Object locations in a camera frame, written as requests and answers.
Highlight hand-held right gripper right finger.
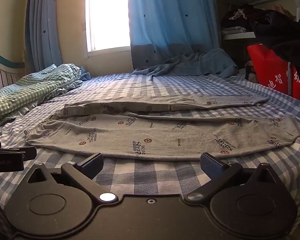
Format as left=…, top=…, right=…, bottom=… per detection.
left=184, top=152, right=280, bottom=204

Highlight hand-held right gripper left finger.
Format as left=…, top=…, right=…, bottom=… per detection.
left=27, top=153, right=118, bottom=203

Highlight blue checked bed sheet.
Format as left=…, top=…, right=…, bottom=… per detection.
left=0, top=71, right=300, bottom=233

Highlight pile of dark clothes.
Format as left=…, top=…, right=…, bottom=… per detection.
left=220, top=4, right=265, bottom=33

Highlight bright window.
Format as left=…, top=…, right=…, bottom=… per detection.
left=85, top=0, right=132, bottom=53

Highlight striped headboard with teal rim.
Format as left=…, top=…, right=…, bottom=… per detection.
left=0, top=51, right=27, bottom=95

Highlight red bag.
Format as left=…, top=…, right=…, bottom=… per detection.
left=247, top=44, right=300, bottom=105

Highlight green checked quilt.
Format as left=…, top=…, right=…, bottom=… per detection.
left=0, top=64, right=83, bottom=130

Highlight crumpled blue cloth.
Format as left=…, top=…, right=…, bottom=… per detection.
left=132, top=48, right=239, bottom=78

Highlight grey printed pants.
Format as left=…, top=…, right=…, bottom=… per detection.
left=24, top=94, right=300, bottom=161

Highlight blue star curtain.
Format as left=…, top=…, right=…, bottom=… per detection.
left=25, top=0, right=63, bottom=74
left=127, top=0, right=222, bottom=70

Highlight small light blue cloth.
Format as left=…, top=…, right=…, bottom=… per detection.
left=79, top=66, right=92, bottom=81

